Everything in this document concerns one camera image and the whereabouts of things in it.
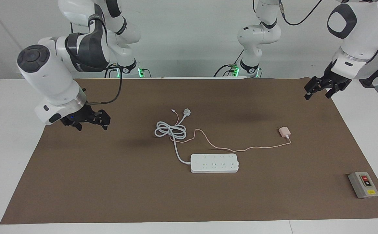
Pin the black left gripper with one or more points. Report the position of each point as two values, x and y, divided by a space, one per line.
336 79

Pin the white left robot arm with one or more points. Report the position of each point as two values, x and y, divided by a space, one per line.
358 35

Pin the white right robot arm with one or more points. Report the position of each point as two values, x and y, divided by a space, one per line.
49 78

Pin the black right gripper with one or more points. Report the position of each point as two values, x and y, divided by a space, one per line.
85 116

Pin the grey on-off switch box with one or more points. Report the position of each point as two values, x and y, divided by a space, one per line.
362 185

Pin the brown table mat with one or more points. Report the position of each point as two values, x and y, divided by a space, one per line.
111 188

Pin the pink charger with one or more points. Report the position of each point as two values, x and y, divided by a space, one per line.
284 131

